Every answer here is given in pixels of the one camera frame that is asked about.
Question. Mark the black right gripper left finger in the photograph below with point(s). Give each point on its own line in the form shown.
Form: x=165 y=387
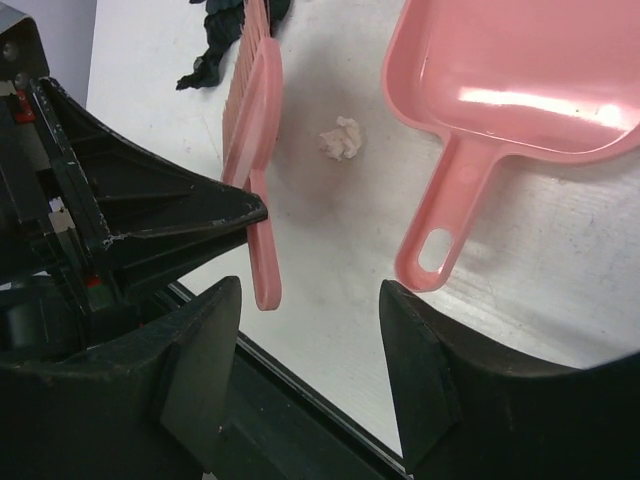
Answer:
x=146 y=405

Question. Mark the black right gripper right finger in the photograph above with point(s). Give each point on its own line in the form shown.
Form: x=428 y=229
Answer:
x=469 y=407

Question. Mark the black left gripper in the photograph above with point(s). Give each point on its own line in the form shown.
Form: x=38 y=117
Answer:
x=86 y=213

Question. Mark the pink hand brush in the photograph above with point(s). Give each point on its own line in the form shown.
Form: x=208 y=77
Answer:
x=250 y=125

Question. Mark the white paper scrap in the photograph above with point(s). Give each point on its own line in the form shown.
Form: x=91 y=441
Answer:
x=343 y=142

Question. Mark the black paper scrap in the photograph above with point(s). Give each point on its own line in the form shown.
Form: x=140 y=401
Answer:
x=223 y=24

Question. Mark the pink plastic dustpan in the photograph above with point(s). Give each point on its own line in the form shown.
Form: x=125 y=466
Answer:
x=555 y=81

